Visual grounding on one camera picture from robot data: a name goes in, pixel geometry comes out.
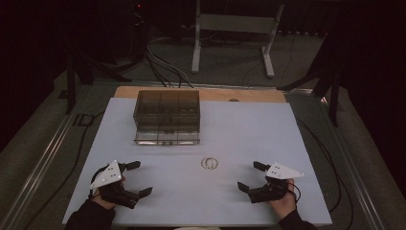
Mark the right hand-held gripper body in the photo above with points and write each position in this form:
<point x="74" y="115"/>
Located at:
<point x="281" y="172"/>

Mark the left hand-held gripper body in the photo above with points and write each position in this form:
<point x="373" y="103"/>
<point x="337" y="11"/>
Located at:
<point x="107" y="176"/>

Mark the clear plastic drawer box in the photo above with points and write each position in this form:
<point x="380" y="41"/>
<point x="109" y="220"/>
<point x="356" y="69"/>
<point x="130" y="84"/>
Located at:
<point x="167" y="116"/>

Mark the person's left hand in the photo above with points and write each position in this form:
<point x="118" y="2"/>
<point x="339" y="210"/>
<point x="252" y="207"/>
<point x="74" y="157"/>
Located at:
<point x="107" y="203"/>

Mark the person's right hand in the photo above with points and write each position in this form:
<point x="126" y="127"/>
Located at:
<point x="284" y="206"/>

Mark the white table board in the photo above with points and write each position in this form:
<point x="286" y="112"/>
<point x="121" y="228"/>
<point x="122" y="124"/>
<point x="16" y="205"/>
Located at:
<point x="249" y="137"/>

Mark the black tripod stand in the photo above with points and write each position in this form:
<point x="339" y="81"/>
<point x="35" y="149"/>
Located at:
<point x="333" y="96"/>
<point x="71" y="83"/>

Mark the white metal stand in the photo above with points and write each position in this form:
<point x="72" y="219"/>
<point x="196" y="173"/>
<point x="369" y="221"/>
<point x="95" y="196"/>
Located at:
<point x="234" y="23"/>

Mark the aluminium floor rail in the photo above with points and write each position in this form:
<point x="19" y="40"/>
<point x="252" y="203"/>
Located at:
<point x="38" y="166"/>
<point x="354" y="179"/>

